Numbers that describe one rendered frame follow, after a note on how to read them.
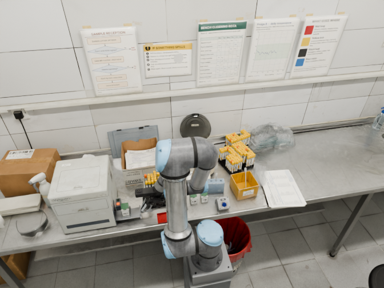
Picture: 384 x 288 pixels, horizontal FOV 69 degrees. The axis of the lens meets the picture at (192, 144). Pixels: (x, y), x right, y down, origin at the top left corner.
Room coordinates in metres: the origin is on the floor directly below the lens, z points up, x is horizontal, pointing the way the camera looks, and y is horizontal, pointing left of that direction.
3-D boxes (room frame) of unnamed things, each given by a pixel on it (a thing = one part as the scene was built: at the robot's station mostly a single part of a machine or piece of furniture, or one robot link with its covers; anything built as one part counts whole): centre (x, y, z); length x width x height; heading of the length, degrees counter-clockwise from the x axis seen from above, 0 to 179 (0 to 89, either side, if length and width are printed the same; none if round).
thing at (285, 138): (1.68, -0.69, 0.94); 0.20 x 0.17 x 0.14; 84
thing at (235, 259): (1.18, -0.24, 0.22); 0.38 x 0.37 x 0.44; 101
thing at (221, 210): (1.07, -0.18, 0.92); 0.13 x 0.07 x 0.08; 11
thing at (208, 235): (0.70, -0.07, 1.12); 0.13 x 0.12 x 0.14; 101
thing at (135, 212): (0.97, 0.39, 0.92); 0.21 x 0.07 x 0.05; 101
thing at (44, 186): (1.07, 0.84, 1.00); 0.09 x 0.08 x 0.24; 11
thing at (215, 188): (1.17, -0.15, 0.92); 0.10 x 0.07 x 0.10; 93
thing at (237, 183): (1.18, -0.32, 0.93); 0.13 x 0.13 x 0.10; 16
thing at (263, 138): (1.66, -0.52, 0.97); 0.26 x 0.17 x 0.19; 115
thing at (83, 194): (1.03, 0.57, 1.03); 0.31 x 0.27 x 0.30; 101
